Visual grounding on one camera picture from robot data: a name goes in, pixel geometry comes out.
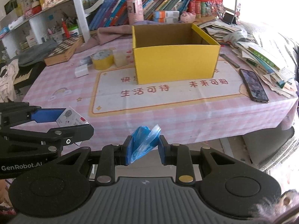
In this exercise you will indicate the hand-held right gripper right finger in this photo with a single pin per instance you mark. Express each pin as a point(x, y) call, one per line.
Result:
point(163, 150)

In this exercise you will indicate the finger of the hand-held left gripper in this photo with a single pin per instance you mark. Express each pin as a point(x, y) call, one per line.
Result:
point(74, 131)
point(46, 115)

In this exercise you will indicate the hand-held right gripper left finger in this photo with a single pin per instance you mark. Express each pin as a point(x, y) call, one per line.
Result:
point(128, 150)

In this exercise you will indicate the small white card box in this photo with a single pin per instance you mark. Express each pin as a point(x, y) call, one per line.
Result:
point(67, 117)

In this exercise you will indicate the blue plastic bag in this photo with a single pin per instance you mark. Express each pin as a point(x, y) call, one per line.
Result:
point(144, 142)

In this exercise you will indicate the yellow tape roll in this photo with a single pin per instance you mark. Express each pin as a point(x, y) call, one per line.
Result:
point(102, 63)

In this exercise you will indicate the beige block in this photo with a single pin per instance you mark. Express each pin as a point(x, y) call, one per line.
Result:
point(120, 59)

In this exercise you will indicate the yellow cardboard box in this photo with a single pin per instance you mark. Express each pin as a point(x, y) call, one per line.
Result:
point(175, 63)

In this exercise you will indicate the black electric keyboard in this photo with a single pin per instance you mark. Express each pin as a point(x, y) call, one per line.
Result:
point(25, 74)

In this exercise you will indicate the white garment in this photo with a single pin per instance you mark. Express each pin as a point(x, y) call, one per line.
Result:
point(8, 79)

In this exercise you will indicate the white rectangular box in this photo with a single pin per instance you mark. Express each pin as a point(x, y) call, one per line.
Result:
point(81, 71)

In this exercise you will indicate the grey folded cloth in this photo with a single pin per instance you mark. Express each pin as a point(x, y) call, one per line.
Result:
point(35, 53)

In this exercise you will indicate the wooden chessboard box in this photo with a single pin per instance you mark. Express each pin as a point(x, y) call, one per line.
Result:
point(63, 51)

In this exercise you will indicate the small white carton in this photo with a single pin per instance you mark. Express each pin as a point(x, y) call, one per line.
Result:
point(30, 40)

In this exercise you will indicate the white pen holder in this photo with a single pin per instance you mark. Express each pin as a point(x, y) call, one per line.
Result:
point(56, 36)

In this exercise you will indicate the red tube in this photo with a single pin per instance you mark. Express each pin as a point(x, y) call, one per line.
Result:
point(65, 30)

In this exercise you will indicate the green-lidded jar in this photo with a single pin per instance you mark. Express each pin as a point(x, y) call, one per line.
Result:
point(73, 30)

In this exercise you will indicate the pink and purple cloth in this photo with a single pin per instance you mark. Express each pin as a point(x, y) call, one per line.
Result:
point(112, 33)

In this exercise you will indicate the red and white jar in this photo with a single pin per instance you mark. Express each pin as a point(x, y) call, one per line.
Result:
point(36, 7)

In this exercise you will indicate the white bookshelf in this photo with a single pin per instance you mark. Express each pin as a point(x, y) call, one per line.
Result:
point(80, 11)

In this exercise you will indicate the black smartphone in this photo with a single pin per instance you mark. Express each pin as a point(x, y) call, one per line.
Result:
point(254, 85)

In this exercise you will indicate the dark flat bar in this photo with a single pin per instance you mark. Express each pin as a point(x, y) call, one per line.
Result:
point(230, 61)

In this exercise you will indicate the row of books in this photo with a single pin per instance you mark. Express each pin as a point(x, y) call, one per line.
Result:
point(112, 11)

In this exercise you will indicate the fluffy purple sleeve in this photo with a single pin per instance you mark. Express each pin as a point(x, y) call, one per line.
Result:
point(278, 207)

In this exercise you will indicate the orange and blue box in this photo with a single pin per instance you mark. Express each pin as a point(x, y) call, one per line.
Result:
point(167, 14)
point(167, 20)

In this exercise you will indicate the pink rectangular device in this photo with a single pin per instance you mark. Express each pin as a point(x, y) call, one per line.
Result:
point(135, 11)

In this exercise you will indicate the pink pig plush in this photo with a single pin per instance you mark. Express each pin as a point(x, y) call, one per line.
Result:
point(187, 17)

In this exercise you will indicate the pile of papers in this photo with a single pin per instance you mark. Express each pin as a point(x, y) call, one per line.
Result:
point(261, 56)

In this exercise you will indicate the black phone stand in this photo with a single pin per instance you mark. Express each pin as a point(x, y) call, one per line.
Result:
point(229, 18)

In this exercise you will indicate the red boxed book set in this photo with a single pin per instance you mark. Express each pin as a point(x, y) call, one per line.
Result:
point(205, 3)

